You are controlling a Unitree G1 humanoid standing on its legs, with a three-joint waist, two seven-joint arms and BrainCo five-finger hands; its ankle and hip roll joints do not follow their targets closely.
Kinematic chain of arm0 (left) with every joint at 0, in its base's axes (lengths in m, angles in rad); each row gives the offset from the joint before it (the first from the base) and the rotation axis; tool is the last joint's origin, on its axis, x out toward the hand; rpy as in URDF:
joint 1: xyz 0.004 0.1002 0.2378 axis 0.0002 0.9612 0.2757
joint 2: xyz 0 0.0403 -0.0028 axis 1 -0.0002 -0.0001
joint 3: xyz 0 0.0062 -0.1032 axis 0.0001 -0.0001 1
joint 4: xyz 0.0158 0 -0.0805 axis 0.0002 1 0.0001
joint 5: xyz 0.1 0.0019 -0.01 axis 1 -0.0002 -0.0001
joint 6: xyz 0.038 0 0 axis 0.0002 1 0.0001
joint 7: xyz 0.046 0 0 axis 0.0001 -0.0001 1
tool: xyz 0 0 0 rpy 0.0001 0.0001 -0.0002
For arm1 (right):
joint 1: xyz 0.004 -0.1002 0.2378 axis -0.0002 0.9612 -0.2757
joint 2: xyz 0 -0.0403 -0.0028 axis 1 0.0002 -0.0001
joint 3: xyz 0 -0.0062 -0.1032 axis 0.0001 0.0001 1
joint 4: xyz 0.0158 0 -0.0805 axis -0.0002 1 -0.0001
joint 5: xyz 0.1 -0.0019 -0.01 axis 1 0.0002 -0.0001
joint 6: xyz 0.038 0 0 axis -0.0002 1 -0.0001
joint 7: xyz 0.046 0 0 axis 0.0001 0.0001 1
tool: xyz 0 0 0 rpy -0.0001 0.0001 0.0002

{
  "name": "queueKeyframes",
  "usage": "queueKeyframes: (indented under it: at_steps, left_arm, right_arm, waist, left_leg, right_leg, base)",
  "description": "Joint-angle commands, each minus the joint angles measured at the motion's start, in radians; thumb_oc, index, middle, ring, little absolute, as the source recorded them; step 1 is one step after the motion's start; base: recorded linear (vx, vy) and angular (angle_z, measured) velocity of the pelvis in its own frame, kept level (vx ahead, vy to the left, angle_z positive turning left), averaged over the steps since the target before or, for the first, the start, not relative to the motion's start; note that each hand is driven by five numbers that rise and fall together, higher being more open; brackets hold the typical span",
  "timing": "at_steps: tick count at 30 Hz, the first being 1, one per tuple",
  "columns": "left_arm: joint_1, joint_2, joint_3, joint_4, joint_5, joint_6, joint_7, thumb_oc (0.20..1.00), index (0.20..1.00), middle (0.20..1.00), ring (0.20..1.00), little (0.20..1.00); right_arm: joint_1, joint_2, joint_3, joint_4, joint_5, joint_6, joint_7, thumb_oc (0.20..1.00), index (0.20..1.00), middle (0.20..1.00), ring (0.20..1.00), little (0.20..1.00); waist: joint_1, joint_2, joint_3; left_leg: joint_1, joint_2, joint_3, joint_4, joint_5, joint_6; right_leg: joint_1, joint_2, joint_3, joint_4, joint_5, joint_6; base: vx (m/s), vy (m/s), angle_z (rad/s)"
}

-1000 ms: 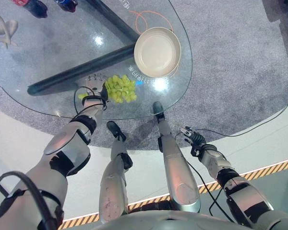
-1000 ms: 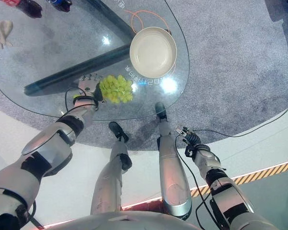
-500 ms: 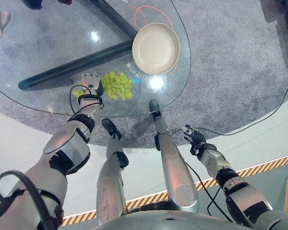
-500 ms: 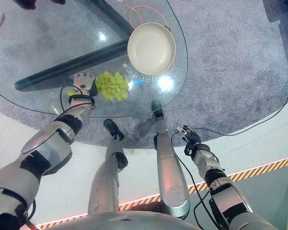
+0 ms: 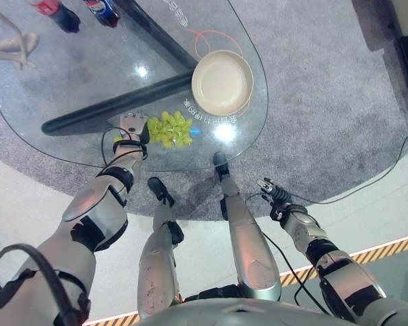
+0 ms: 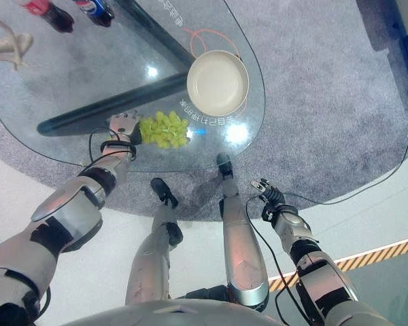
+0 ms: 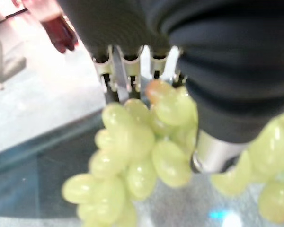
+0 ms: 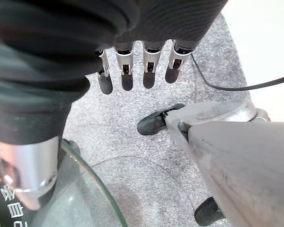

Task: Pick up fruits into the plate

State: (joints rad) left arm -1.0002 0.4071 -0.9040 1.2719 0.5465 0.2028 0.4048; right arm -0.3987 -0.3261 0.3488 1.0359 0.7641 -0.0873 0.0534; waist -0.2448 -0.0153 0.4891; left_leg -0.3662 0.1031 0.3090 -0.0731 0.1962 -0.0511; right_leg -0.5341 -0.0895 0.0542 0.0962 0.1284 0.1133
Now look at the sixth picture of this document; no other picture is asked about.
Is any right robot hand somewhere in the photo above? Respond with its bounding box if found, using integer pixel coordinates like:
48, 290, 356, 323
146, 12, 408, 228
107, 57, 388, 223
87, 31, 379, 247
250, 178, 286, 205

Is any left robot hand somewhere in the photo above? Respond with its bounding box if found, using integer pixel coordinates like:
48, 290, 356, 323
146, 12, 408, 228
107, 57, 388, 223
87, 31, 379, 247
105, 110, 143, 145

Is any green grape bunch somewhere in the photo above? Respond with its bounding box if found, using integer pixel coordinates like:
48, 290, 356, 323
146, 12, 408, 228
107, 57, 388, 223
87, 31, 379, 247
139, 111, 188, 149

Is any cream round plate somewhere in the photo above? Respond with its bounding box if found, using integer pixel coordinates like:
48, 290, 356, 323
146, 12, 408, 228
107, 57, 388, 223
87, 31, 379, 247
186, 50, 250, 115

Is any right silver robot leg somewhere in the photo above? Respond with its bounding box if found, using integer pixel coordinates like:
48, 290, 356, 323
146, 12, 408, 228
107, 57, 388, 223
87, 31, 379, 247
216, 152, 270, 312

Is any silver robot leg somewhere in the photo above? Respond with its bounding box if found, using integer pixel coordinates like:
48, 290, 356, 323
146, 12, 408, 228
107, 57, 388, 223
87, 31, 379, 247
124, 177, 184, 306
216, 152, 270, 312

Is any grey round carpet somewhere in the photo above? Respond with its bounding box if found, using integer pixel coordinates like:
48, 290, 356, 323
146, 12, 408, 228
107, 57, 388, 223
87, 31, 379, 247
0, 0, 408, 223

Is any yellow black hazard tape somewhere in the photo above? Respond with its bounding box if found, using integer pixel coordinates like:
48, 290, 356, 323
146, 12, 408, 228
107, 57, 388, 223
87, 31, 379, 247
268, 236, 408, 291

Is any blue label cola bottle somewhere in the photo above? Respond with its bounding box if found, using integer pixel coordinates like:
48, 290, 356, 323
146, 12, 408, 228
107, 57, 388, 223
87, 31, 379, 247
71, 0, 116, 29

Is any left silver robot leg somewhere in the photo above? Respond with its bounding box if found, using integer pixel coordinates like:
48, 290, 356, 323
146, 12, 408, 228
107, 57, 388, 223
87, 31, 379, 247
124, 177, 184, 306

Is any red label cola bottle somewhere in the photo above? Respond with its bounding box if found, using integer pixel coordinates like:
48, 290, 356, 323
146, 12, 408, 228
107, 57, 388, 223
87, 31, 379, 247
12, 0, 75, 33

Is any silver robot torso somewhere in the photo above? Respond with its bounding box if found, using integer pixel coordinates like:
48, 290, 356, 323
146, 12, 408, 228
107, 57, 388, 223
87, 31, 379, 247
59, 297, 330, 326

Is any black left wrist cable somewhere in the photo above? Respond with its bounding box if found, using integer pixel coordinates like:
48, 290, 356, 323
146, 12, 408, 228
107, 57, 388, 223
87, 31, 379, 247
79, 126, 137, 169

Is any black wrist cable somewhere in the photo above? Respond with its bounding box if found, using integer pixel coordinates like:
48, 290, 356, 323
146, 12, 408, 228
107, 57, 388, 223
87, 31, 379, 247
79, 126, 137, 169
245, 198, 319, 323

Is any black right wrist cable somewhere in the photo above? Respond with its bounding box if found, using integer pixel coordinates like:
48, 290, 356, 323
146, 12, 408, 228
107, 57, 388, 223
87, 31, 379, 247
245, 198, 319, 323

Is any black table leg frame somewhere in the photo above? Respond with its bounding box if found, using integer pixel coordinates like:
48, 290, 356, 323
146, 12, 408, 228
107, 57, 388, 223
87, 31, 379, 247
37, 0, 197, 137

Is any black floor cable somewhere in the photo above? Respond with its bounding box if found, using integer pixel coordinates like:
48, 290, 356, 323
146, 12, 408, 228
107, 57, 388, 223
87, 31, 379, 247
285, 130, 408, 206

